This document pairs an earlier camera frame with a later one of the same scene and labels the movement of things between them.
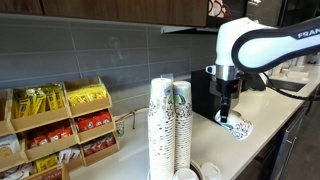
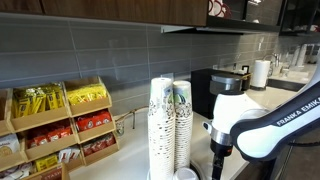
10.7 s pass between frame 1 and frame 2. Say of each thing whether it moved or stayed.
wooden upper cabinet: stayed
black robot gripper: moved
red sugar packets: stayed
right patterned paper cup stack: stayed
